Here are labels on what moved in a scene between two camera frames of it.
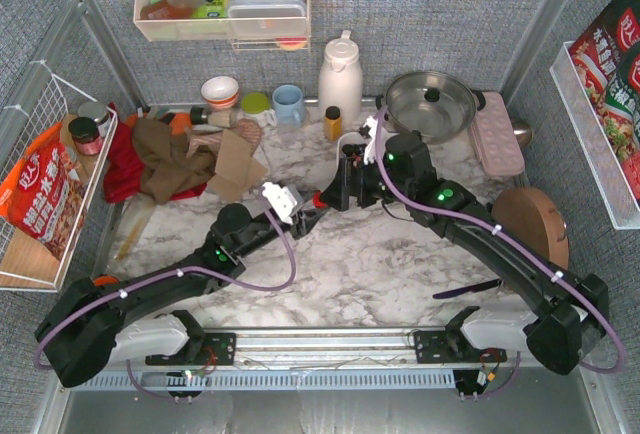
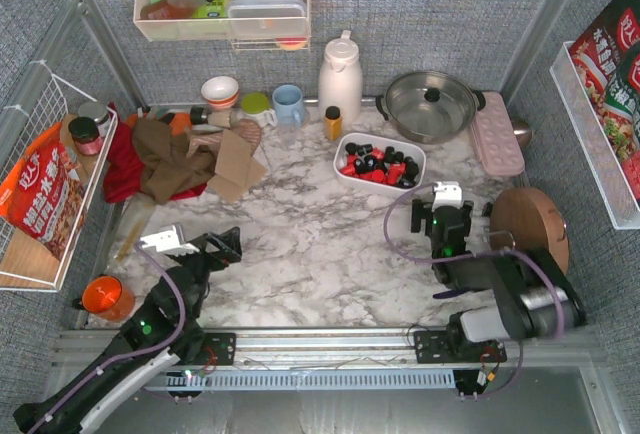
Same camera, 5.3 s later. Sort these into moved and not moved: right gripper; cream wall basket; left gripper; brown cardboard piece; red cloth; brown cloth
Moved: right gripper; left gripper
Not moved: cream wall basket; brown cloth; brown cardboard piece; red cloth
